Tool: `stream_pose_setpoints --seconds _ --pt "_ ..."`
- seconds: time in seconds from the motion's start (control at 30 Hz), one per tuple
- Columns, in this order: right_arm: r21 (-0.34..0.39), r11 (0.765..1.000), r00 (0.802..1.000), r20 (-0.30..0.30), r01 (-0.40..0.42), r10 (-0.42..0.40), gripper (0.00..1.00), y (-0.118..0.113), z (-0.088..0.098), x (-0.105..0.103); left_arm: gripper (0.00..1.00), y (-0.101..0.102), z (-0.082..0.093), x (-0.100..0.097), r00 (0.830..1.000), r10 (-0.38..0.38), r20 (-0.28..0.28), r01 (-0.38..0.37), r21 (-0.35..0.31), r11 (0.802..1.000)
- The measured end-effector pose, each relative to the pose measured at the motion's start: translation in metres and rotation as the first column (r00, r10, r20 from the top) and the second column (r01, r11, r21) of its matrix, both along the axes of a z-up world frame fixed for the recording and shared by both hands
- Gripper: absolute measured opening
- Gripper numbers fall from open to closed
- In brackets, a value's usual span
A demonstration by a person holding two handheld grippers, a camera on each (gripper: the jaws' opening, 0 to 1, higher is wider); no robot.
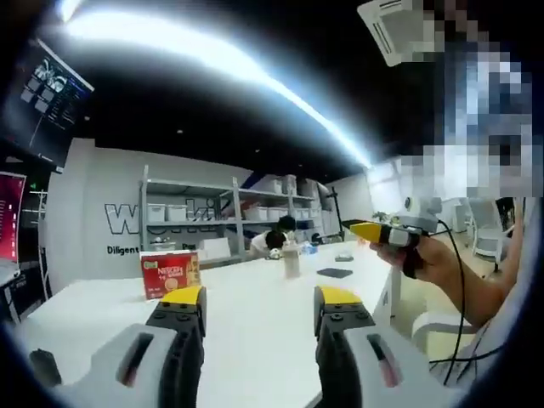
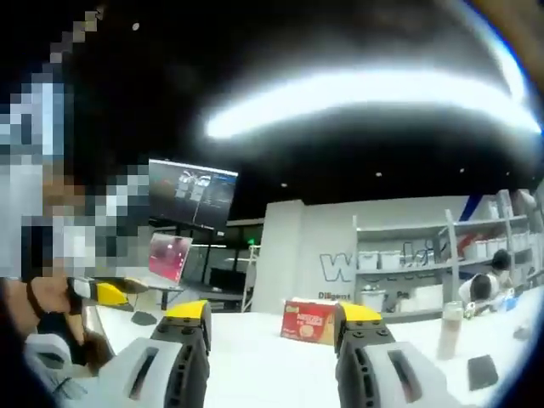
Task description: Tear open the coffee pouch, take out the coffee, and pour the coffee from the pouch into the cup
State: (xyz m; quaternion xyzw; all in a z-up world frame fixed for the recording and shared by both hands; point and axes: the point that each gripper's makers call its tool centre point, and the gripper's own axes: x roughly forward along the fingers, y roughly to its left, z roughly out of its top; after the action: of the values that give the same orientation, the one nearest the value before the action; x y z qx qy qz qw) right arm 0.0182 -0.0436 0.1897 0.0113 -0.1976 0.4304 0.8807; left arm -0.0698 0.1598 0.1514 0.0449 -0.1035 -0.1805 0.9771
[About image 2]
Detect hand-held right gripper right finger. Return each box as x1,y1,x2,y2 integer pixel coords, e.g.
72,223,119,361
333,302,454,408

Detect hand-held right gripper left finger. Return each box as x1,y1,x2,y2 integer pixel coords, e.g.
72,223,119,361
84,298,213,408

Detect red coffee box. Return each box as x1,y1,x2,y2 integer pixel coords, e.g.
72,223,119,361
280,299,341,344

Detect clear glass cup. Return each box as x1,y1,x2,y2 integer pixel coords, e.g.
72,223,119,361
437,300,465,361

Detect person's left hand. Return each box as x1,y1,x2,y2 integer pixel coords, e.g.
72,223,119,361
40,278,84,318

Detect white laptop desk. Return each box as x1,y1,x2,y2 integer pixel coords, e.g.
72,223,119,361
139,280,256,314

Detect laptop with red screen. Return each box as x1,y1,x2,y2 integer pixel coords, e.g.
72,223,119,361
144,232,194,291

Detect person in grey shirt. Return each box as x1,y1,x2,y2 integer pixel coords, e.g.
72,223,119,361
23,331,111,408

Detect white step ladder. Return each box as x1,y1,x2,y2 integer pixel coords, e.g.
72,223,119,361
242,244,261,314

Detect black phone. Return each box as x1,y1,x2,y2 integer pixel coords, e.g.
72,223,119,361
467,355,499,392

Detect large monitor screen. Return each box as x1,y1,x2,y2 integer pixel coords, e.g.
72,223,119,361
148,158,239,233

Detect grey metal shelf rack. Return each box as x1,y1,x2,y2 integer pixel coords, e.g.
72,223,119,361
351,189,537,318

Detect ceiling light strip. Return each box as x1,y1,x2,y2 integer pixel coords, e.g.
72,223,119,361
203,63,541,139

